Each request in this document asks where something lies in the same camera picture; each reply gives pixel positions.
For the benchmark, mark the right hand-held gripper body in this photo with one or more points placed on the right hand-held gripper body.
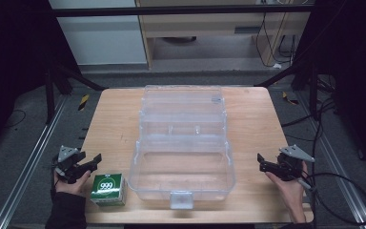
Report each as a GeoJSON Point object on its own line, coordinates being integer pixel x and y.
{"type": "Point", "coordinates": [290, 163]}

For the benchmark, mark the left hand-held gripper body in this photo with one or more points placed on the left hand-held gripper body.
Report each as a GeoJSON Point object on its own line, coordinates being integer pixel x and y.
{"type": "Point", "coordinates": [66, 160]}

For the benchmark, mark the green and white box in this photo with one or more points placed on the green and white box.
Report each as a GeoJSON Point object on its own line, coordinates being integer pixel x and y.
{"type": "Point", "coordinates": [108, 189]}

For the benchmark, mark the clear plastic storage box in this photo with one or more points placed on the clear plastic storage box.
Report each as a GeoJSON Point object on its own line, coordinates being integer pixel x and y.
{"type": "Point", "coordinates": [183, 143]}

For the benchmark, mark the person's left hand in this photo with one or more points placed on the person's left hand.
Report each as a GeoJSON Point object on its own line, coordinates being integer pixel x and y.
{"type": "Point", "coordinates": [71, 185]}

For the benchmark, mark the person's right hand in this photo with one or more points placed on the person's right hand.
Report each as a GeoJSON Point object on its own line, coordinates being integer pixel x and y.
{"type": "Point", "coordinates": [287, 187]}

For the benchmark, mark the yellow and black tape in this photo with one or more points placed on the yellow and black tape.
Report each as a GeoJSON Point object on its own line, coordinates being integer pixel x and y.
{"type": "Point", "coordinates": [83, 102]}
{"type": "Point", "coordinates": [289, 98]}

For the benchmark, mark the black metal stand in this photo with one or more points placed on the black metal stand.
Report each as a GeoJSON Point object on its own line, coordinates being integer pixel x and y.
{"type": "Point", "coordinates": [298, 79]}
{"type": "Point", "coordinates": [58, 82]}

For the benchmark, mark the white cabinet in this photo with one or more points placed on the white cabinet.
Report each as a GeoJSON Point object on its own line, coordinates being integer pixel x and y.
{"type": "Point", "coordinates": [101, 31]}

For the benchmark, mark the wooden desk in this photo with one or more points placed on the wooden desk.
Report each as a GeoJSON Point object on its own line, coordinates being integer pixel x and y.
{"type": "Point", "coordinates": [209, 28]}

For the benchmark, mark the black horizontal bar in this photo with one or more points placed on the black horizontal bar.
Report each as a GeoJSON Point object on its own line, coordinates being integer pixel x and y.
{"type": "Point", "coordinates": [181, 11]}

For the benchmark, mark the aluminium floor rail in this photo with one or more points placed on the aluminium floor rail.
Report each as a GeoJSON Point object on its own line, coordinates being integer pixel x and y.
{"type": "Point", "coordinates": [340, 165]}
{"type": "Point", "coordinates": [28, 165]}

